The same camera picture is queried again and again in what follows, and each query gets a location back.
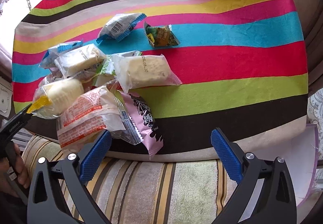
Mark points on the white cabinet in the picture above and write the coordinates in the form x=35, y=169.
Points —
x=5, y=97

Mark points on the colourful striped tablecloth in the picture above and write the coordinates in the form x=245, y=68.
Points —
x=242, y=64

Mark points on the green lemon snack packet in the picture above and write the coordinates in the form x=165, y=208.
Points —
x=106, y=71

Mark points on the yellow bun packet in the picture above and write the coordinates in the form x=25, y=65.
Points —
x=52, y=99

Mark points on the green yellow snack packet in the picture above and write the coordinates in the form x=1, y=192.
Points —
x=160, y=36

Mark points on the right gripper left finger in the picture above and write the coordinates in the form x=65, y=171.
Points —
x=46, y=202

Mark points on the white cake clear packet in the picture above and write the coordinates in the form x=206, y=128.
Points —
x=79, y=59

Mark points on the striped towel seat cover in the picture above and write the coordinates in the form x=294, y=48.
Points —
x=148, y=192

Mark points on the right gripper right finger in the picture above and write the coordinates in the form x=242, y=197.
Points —
x=276, y=202

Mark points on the orange printed bread package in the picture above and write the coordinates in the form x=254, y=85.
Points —
x=93, y=112

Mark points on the blue edged barcode packet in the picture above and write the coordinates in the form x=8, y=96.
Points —
x=119, y=26

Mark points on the blue edged silver packet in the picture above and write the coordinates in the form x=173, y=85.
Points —
x=54, y=52

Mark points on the pink black snack packet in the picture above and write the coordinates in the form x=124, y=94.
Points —
x=142, y=116

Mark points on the white purple storage box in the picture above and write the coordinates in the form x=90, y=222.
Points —
x=301, y=156

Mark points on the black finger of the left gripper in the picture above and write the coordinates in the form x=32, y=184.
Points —
x=16, y=123

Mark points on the white bun clear packet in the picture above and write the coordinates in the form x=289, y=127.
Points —
x=143, y=71

